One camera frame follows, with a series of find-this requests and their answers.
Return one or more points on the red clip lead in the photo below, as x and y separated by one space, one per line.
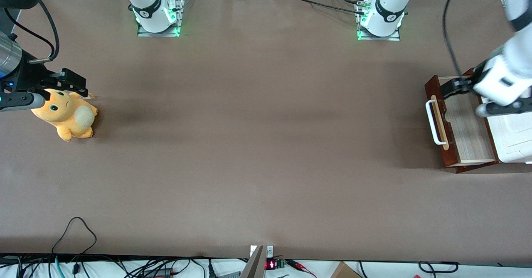
299 264

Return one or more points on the orange plush toy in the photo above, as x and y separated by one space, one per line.
62 116

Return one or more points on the white bracket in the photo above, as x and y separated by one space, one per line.
270 252

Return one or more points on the white cabinet box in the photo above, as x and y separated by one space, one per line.
513 141

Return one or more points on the red digit display module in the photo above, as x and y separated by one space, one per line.
271 264

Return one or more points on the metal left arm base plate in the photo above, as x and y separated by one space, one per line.
378 38

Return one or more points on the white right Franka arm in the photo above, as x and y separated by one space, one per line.
151 12

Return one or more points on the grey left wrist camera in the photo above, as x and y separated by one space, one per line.
498 108

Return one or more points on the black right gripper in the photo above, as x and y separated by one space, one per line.
31 75

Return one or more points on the grey metal post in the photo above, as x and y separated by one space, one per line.
254 267

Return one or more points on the brown cardboard piece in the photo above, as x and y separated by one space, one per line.
343 271

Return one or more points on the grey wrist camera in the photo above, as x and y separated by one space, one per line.
498 108
23 101

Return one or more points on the brown wooden drawer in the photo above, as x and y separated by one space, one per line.
467 128

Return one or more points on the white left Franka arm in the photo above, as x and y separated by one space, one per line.
388 8

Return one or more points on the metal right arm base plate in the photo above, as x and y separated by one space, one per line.
145 34

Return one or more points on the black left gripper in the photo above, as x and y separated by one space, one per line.
468 82

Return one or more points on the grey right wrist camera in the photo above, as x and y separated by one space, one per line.
23 101

